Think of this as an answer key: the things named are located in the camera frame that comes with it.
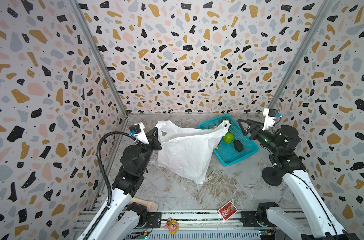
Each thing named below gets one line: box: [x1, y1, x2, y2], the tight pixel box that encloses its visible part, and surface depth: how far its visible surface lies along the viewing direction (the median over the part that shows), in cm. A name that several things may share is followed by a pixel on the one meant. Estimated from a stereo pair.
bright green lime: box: [223, 132, 235, 144], surface depth 103 cm
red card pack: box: [217, 200, 238, 222], surface depth 78 cm
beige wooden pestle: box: [130, 197, 159, 213], surface depth 76 cm
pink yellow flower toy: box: [164, 217, 180, 235], surface depth 71 cm
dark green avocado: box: [233, 139, 244, 152], surface depth 102 cm
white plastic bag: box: [155, 120, 231, 185], surface depth 80 cm
